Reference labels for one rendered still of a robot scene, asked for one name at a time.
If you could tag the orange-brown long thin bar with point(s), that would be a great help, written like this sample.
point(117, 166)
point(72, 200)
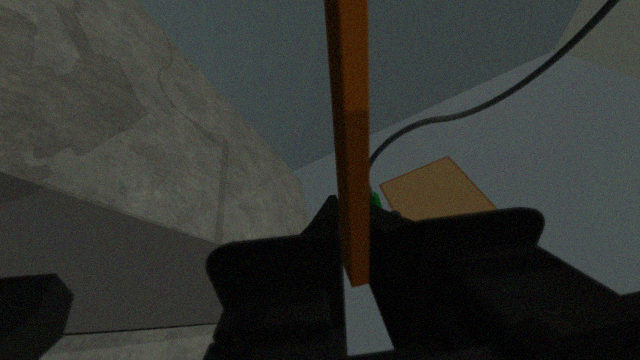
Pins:
point(347, 27)

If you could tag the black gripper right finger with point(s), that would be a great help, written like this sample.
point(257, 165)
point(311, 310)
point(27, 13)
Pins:
point(403, 256)

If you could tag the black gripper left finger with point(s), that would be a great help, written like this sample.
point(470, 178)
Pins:
point(311, 260)

